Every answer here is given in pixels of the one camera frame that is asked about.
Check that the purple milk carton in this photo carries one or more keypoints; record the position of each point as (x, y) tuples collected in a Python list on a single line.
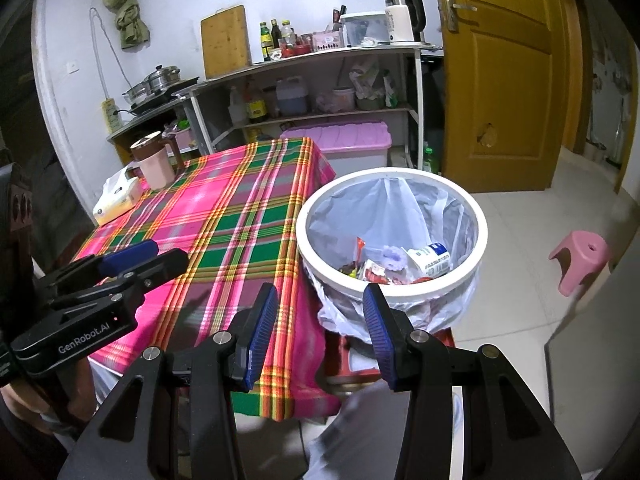
[(393, 255)]

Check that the yellow power strip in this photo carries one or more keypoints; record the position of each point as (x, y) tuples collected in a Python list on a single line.
[(109, 117)]

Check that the pink plastic stool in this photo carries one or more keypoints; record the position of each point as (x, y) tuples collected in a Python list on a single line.
[(580, 255)]

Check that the white electric kettle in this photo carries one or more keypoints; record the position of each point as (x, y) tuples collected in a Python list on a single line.
[(400, 22)]

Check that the pink basket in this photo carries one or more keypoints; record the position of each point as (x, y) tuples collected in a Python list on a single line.
[(180, 136)]

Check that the white plastic bottle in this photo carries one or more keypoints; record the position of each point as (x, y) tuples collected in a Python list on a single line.
[(237, 107)]

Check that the red milk carton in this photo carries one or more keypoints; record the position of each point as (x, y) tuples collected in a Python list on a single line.
[(377, 271)]

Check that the white trash bin with bag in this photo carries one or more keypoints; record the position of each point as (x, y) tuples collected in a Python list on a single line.
[(350, 220)]

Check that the person's left hand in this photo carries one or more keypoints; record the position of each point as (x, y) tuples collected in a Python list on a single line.
[(30, 395)]

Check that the hanging green cloth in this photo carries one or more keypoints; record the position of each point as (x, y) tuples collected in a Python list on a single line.
[(125, 5)]

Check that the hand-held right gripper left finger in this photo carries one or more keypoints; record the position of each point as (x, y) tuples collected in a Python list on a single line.
[(262, 330)]

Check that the yellow white tissue pack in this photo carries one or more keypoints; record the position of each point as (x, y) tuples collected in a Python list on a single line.
[(117, 200)]

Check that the pink pitcher with brown lid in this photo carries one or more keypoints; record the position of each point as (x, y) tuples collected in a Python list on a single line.
[(157, 167)]

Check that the person's left forearm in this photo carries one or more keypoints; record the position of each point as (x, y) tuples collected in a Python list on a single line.
[(25, 445)]

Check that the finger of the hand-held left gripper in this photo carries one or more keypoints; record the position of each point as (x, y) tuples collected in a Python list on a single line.
[(160, 267), (130, 255)]

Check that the clear storage container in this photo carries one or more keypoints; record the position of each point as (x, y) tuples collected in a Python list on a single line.
[(364, 30)]

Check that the red bowl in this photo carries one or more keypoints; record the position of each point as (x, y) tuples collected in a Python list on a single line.
[(297, 50)]

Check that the metal shelf unit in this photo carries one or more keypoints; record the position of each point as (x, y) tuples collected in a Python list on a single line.
[(300, 60)]

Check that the blue plastic jug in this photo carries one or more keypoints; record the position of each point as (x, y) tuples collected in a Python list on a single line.
[(291, 97)]

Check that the red stool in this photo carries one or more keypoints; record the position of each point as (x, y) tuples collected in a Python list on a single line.
[(350, 365)]

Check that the kitchen knives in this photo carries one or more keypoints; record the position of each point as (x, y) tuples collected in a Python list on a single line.
[(339, 17)]

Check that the green glass bottle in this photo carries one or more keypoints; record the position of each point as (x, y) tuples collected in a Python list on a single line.
[(430, 160)]

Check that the white yogurt cup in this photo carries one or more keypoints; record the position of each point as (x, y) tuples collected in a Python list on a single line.
[(430, 260)]

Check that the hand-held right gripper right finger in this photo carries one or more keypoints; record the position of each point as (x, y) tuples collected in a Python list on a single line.
[(377, 330)]

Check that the crumpled plastic bags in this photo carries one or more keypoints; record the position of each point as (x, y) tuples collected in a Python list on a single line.
[(370, 85)]

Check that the wooden cutting board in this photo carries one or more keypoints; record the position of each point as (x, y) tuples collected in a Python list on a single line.
[(226, 42)]

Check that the oil bottle with yellow label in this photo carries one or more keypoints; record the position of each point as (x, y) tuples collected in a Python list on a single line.
[(256, 107)]

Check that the green bottle with yellow label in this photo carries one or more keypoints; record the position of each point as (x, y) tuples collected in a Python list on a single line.
[(265, 42)]

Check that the clear bottle with yellow cap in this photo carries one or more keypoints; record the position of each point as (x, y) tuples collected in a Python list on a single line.
[(286, 34)]

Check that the yellow wooden door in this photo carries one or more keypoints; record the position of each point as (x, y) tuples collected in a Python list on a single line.
[(500, 95)]

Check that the dark sauce bottle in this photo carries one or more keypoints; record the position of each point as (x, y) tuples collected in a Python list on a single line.
[(275, 35)]

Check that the person's grey pants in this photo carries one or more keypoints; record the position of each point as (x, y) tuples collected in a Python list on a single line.
[(360, 435)]

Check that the pink green plaid tablecloth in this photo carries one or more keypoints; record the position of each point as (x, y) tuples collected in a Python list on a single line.
[(215, 240)]

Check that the pink lidded storage box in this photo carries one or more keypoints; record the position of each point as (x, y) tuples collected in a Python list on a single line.
[(340, 137)]

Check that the steel pot with lid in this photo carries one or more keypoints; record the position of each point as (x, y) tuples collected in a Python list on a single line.
[(157, 82)]

